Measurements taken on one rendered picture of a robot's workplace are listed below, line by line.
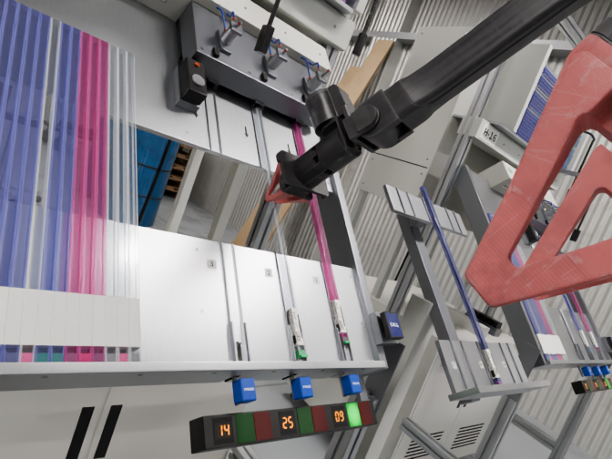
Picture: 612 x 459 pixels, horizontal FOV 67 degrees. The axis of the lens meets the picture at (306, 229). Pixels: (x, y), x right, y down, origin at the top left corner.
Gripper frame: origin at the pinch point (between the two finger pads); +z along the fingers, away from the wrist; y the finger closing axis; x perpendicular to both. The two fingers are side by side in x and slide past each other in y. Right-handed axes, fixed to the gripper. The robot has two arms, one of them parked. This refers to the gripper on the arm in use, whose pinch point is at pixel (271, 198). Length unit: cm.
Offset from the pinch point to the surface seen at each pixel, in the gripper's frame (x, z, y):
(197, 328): 25.2, 0.0, 17.4
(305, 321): 23.0, 0.0, -3.3
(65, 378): 31.4, -0.3, 33.7
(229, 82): -22.5, -1.7, 8.2
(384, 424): 40, 23, -48
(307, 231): -152, 227, -255
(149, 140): -209, 237, -97
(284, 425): 38.6, 0.6, 3.8
